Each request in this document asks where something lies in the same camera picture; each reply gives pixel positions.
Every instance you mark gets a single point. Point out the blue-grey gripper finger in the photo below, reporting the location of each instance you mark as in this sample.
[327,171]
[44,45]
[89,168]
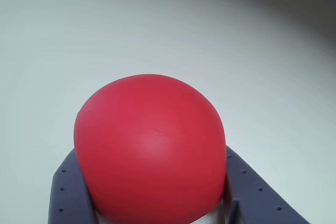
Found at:
[68,197]
[252,203]

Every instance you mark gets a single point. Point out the red ball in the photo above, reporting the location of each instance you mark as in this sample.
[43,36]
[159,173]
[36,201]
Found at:
[149,148]

